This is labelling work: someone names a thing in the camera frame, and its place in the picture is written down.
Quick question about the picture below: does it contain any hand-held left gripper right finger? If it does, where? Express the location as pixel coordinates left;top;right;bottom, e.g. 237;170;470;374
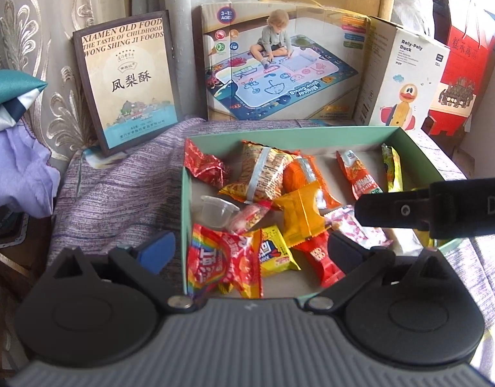
306;232;454;312

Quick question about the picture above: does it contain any embroidered lace curtain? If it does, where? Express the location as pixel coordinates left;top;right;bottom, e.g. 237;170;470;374
0;0;200;163

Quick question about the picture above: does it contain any red gift bag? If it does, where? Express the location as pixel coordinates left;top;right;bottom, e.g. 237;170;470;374
427;24;495;136

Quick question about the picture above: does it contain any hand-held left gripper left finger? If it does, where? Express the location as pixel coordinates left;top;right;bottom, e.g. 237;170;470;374
54;232;196;313

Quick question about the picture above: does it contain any silver orange striped packet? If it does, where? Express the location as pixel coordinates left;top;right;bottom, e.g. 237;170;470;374
300;156;342;209

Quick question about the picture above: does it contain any dark patterned cloth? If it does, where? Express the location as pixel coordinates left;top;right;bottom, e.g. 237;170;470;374
0;205;31;244

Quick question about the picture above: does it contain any pink candy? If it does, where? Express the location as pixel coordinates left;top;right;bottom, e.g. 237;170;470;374
229;201;273;234

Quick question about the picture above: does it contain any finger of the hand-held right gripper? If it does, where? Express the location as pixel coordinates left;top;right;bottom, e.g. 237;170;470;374
354;187;434;228

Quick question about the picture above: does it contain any red white candy packet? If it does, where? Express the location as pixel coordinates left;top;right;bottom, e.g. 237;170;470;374
292;232;347;289

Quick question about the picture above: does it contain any lavender cloth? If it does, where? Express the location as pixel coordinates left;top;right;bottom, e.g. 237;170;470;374
0;128;61;218

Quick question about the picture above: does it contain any teal white pillow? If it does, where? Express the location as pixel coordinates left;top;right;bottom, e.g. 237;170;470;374
0;69;49;134

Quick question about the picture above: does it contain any yellow red noodle snack packet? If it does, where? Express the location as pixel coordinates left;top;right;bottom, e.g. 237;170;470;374
219;141;303;211

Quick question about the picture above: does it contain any pink floral white packet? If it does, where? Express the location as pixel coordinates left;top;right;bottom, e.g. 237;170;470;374
324;205;393;251

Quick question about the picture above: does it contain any crumpled red candy wrapper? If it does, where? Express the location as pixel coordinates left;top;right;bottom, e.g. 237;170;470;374
184;138;231;189

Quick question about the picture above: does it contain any red rainbow snack packet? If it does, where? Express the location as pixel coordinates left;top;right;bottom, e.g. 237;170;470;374
187;223;264;300

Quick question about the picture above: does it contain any blue white booklet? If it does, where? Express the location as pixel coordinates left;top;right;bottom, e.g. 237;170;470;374
83;147;129;170

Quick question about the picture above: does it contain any drawing mat toy box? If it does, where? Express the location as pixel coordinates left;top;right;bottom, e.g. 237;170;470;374
191;0;371;126

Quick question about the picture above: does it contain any clear jelly cup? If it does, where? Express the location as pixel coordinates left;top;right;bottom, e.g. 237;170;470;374
200;195;241;229

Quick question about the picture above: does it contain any yellow cracker packet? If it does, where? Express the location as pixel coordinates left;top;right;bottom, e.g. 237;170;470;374
259;226;302;277

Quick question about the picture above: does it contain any brown framed pastry box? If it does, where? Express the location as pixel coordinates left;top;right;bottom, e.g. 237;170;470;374
73;10;182;157

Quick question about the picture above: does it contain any long orange snack packet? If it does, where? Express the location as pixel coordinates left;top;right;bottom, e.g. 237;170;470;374
336;150;384;201

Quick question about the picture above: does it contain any green cardboard box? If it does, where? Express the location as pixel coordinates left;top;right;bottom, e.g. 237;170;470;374
181;126;466;299

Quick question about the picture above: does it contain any orange yellow snack packet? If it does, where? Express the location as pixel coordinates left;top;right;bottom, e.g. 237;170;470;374
272;183;333;247

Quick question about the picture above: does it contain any yellow green snack packet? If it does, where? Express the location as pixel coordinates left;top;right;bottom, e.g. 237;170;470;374
381;144;404;193

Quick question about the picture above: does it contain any white duck toy box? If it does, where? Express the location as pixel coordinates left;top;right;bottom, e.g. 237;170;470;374
354;16;451;133

